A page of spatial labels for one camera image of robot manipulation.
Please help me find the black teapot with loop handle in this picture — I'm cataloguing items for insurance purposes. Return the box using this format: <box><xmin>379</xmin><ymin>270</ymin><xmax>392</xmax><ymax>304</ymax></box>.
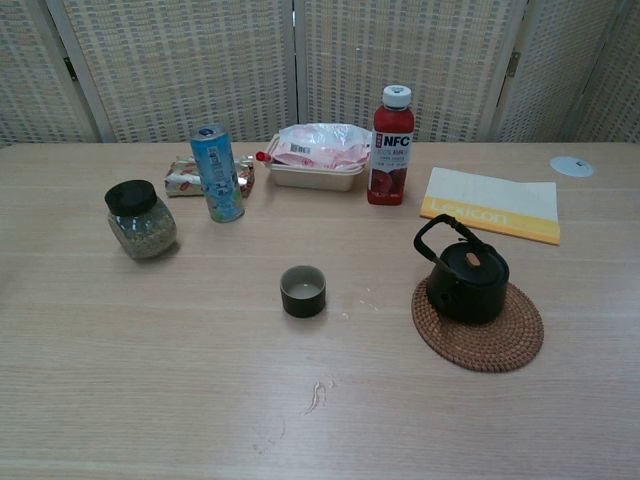
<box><xmin>412</xmin><ymin>213</ymin><xmax>511</xmax><ymax>325</ymax></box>

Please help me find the small dark green teacup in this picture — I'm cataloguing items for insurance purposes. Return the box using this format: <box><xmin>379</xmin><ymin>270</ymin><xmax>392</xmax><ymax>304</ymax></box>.
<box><xmin>279</xmin><ymin>265</ymin><xmax>328</xmax><ymax>318</ymax></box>

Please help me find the beige food tray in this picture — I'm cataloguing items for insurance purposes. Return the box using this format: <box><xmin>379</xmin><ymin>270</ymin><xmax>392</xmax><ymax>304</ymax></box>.
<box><xmin>265</xmin><ymin>133</ymin><xmax>368</xmax><ymax>193</ymax></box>

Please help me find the pink white snack bag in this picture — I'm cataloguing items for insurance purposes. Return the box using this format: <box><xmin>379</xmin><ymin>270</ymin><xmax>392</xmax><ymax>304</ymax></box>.
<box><xmin>255</xmin><ymin>122</ymin><xmax>372</xmax><ymax>172</ymax></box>

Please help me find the red NFC juice bottle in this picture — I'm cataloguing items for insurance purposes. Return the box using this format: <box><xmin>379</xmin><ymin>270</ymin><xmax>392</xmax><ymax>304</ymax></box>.
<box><xmin>367</xmin><ymin>84</ymin><xmax>416</xmax><ymax>206</ymax></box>

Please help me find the tall blue drink can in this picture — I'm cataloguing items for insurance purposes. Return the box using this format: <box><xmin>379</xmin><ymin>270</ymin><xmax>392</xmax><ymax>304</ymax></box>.
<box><xmin>189</xmin><ymin>123</ymin><xmax>246</xmax><ymax>224</ymax></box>

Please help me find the gold and red foil package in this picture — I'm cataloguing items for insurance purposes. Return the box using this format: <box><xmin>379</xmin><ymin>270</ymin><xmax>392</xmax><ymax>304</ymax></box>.
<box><xmin>163</xmin><ymin>154</ymin><xmax>257</xmax><ymax>199</ymax></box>

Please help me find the yellow and white Lexicon booklet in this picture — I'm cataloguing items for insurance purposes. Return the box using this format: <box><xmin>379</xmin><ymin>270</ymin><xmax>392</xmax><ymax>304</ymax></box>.
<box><xmin>419</xmin><ymin>166</ymin><xmax>561</xmax><ymax>246</ymax></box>

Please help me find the glass jar with black lid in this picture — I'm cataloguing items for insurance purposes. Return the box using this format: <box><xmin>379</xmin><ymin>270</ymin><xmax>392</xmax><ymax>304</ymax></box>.
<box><xmin>104</xmin><ymin>179</ymin><xmax>179</xmax><ymax>261</ymax></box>

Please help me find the round woven rattan coaster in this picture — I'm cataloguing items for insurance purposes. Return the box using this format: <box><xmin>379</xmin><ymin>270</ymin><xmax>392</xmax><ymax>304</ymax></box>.
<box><xmin>411</xmin><ymin>277</ymin><xmax>545</xmax><ymax>374</ymax></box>

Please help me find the woven folding screen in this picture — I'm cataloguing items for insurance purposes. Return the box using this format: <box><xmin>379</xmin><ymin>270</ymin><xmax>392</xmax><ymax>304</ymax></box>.
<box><xmin>0</xmin><ymin>0</ymin><xmax>640</xmax><ymax>147</ymax></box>

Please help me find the grey round cable grommet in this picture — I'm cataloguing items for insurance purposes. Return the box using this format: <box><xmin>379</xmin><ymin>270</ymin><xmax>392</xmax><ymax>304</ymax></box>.
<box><xmin>549</xmin><ymin>155</ymin><xmax>596</xmax><ymax>178</ymax></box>

